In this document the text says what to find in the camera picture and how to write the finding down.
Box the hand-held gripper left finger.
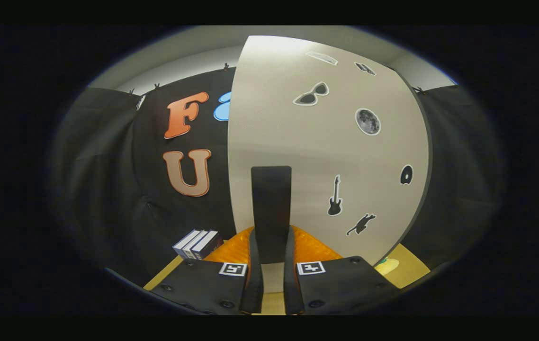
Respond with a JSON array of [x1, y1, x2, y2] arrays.
[[149, 226, 264, 315]]

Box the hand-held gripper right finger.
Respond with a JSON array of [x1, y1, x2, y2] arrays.
[[283, 225, 402, 315]]

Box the black backdrop cloth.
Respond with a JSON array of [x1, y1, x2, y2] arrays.
[[49, 66, 504, 285]]

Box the black door handle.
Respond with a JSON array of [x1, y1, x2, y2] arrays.
[[251, 166, 292, 265]]

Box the yellow plush toy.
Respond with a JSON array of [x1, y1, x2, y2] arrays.
[[375, 257, 401, 276]]

